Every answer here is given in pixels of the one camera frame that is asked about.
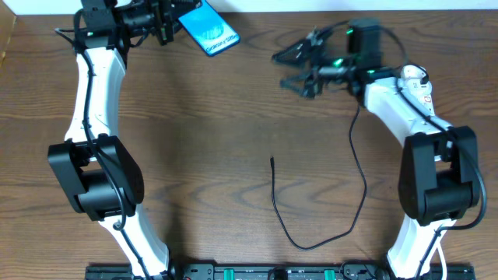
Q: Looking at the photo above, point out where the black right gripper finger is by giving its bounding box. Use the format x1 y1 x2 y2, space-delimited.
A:
280 74 321 98
272 40 317 65

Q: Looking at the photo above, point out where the white power strip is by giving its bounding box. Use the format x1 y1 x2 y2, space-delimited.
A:
420 94 432 103

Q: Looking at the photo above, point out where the blue Galaxy smartphone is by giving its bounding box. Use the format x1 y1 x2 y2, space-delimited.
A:
179 0 240 57

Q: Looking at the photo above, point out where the white power strip cord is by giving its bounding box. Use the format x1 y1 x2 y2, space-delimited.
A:
435 240 449 280

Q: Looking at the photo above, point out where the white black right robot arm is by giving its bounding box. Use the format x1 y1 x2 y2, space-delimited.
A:
272 18 487 279

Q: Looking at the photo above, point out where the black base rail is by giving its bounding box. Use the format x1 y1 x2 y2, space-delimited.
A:
83 262 477 280

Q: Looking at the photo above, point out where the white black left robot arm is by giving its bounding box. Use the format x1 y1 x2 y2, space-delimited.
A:
47 0 202 279

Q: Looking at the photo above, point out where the black USB charging cable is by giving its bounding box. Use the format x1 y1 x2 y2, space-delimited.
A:
269 99 368 251

